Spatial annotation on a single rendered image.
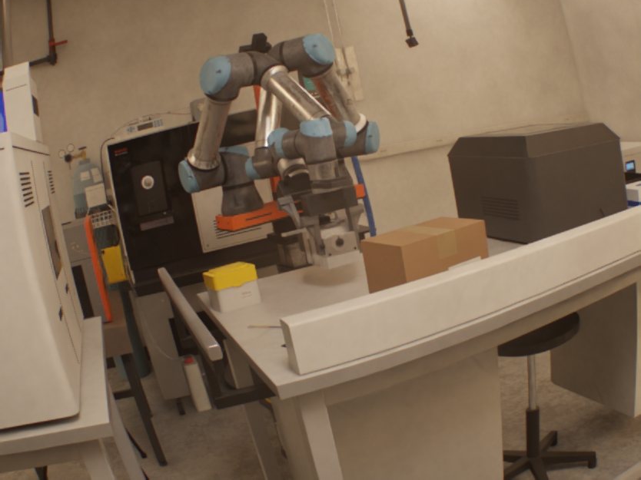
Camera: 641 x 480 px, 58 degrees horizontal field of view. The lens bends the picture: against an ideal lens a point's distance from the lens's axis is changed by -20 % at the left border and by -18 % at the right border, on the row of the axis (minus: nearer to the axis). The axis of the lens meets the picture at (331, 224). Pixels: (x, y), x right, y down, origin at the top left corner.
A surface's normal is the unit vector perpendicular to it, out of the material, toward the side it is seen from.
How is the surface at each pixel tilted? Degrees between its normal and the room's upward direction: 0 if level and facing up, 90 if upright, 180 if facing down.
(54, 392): 90
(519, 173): 90
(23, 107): 90
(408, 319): 90
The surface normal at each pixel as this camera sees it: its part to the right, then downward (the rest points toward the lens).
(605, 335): -0.92, 0.22
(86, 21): 0.33, 0.08
